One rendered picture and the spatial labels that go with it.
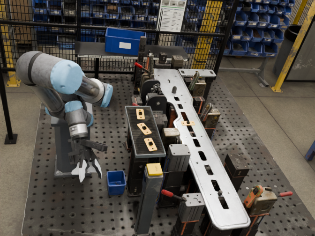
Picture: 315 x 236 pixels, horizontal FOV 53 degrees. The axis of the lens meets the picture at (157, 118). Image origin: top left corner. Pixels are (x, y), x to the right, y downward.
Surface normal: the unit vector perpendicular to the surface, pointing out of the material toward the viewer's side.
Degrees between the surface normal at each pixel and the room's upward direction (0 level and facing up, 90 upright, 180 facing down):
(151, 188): 90
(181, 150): 0
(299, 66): 90
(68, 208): 0
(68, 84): 85
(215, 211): 0
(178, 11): 90
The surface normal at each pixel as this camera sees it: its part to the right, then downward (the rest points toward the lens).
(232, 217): 0.15, -0.79
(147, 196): 0.21, 0.62
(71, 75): 0.91, 0.29
